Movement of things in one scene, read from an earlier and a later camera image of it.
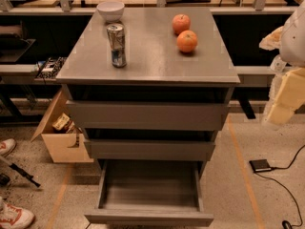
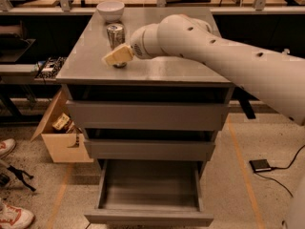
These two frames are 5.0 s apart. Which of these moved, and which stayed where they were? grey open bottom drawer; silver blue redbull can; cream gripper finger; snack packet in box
Moved: cream gripper finger
Stayed: silver blue redbull can; grey open bottom drawer; snack packet in box
